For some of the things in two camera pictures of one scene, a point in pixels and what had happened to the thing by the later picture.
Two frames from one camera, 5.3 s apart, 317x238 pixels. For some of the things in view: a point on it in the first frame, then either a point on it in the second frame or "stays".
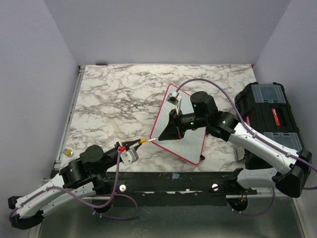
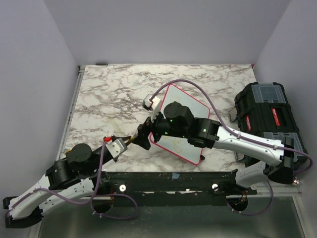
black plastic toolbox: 265,107 stays
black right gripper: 174,130 to 143,131
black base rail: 211,189 stays
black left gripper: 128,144 to 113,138
